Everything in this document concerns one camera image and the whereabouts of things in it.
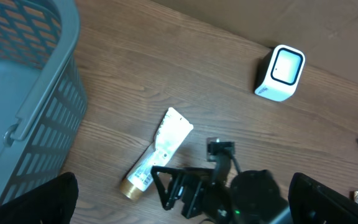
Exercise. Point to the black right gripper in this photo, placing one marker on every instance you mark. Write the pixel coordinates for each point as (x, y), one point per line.
(197, 190)

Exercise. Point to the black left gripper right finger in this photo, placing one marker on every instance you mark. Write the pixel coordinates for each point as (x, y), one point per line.
(312, 202)

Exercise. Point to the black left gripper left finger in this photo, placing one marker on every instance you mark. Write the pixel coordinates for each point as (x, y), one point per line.
(52, 202)

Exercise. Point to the white tube with gold cap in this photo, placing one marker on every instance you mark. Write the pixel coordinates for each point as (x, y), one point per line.
(170, 134)

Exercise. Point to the white barcode scanner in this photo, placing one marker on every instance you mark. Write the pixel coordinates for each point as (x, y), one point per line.
(279, 72)

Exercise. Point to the grey plastic mesh basket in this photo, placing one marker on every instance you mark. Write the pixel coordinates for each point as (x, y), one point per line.
(42, 97)

